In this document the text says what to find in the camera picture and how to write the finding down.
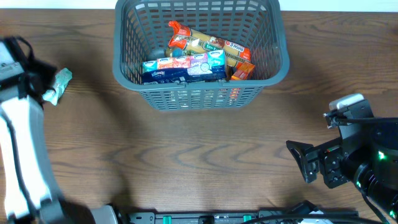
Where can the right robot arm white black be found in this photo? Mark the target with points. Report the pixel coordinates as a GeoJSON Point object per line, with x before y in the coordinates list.
{"type": "Point", "coordinates": [364, 154]}

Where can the San Remo spaghetti packet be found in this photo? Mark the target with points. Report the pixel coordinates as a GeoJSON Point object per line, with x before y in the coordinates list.
{"type": "Point", "coordinates": [195, 42]}

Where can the grey plastic basket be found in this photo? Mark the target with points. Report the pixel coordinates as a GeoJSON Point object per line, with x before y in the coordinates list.
{"type": "Point", "coordinates": [142, 33]}

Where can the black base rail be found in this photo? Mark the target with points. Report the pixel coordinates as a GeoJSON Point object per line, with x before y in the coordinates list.
{"type": "Point", "coordinates": [226, 218]}

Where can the light green packet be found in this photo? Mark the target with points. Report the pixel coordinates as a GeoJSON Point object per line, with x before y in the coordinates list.
{"type": "Point", "coordinates": [62, 79]}

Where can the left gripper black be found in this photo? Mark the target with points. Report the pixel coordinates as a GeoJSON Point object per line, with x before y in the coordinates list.
{"type": "Point", "coordinates": [50, 69]}

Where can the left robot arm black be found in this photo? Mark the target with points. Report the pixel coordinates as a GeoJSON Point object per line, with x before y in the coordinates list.
{"type": "Point", "coordinates": [32, 193]}

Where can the blue Kleenex tissue multipack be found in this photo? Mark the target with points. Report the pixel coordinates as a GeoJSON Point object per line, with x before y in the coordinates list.
{"type": "Point", "coordinates": [186, 68]}

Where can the orange medicine box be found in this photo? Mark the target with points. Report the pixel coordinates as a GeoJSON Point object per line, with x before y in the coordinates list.
{"type": "Point", "coordinates": [244, 72]}

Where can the brown Nescafe Gold coffee bag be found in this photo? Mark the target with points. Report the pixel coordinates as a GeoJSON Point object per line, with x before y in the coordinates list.
{"type": "Point", "coordinates": [228, 73]}

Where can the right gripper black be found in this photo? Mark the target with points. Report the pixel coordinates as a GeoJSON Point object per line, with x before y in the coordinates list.
{"type": "Point", "coordinates": [314, 162]}

